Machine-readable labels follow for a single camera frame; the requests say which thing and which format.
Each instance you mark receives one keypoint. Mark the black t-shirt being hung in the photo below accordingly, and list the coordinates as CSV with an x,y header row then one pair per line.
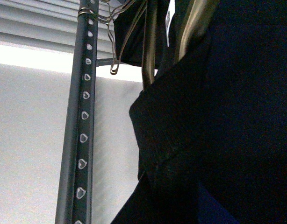
x,y
212,128

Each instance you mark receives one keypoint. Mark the gold metal clothes hanger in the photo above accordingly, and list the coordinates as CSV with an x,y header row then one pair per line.
x,y
195,23

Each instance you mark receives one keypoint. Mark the black printed t-shirt hanging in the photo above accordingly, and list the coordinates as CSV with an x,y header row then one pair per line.
x,y
133,51

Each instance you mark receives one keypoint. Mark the grey metal drying rack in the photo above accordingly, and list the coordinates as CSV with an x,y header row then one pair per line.
x,y
74,201

